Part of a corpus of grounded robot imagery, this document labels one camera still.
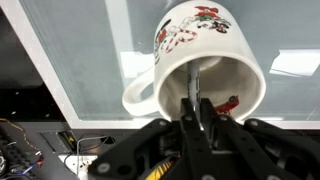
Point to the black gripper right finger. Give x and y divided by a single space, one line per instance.
253 150

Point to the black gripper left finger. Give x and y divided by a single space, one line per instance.
186 146

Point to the white tape patch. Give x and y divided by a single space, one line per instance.
296 63
133 65

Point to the white cartoon print mug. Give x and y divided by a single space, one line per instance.
213 46

